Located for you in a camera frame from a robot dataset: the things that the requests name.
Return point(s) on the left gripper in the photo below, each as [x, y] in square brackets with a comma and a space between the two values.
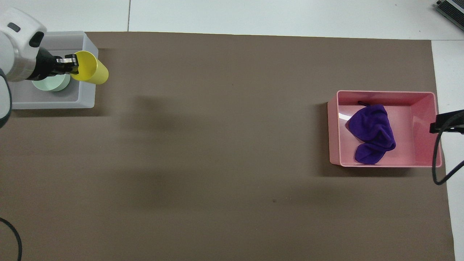
[45, 65]

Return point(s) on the yellow plastic cup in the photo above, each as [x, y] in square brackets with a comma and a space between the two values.
[92, 70]

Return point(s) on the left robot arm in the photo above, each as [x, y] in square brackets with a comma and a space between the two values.
[16, 40]

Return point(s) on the translucent grey plastic box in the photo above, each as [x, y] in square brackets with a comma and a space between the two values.
[85, 98]

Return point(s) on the pink plastic box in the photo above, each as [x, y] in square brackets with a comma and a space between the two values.
[422, 134]

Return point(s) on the light green cup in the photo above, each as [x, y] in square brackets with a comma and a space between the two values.
[54, 85]

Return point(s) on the purple cloth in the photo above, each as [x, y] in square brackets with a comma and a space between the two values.
[373, 130]

